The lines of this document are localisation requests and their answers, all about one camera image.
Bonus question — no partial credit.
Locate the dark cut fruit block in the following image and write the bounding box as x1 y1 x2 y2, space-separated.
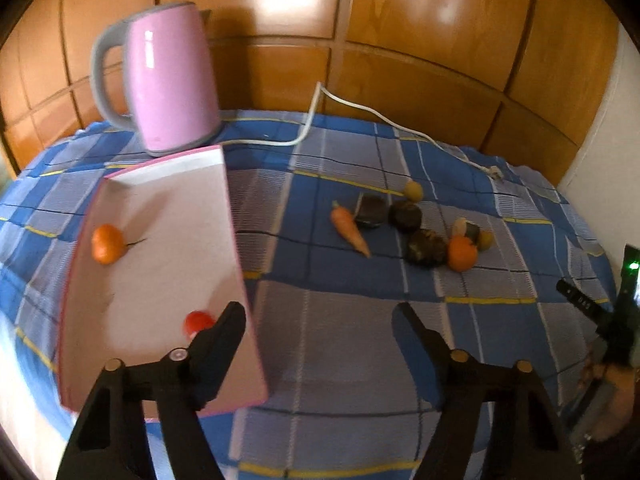
354 193 388 230

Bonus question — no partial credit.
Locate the orange toy carrot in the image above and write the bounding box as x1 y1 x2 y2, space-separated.
330 202 371 258

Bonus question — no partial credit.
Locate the small red tomato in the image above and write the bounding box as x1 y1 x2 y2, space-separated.
183 310 216 339

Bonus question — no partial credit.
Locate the small olive fruit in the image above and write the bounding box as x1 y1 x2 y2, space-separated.
477 230 495 252

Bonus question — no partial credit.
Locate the orange tangerine on cloth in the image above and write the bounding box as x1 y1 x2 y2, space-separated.
447 235 478 273

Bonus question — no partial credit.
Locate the white and dark cut piece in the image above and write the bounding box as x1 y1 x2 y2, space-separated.
451 217 482 245

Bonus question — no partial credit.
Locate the orange tangerine on tray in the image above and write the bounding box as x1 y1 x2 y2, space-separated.
91 223 127 266

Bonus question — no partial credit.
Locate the dark lumpy fruit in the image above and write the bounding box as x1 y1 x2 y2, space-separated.
404 229 448 269

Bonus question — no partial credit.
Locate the pink rimmed white tray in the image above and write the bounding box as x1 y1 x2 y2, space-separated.
58 145 248 412

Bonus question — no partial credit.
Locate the dark round fruit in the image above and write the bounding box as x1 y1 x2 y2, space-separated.
387 200 422 236

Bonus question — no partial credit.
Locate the small yellow-green fruit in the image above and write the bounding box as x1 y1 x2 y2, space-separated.
402 180 424 203

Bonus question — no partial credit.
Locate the blue plaid tablecloth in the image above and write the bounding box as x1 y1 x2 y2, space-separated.
1 110 615 479

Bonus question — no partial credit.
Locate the pink electric kettle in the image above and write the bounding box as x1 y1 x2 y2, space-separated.
90 1 221 157

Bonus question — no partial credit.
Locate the white power cable with plug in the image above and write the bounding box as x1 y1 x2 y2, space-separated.
219 80 506 182

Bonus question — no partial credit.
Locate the wooden wall panelling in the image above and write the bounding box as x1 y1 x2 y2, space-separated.
1 0 618 183

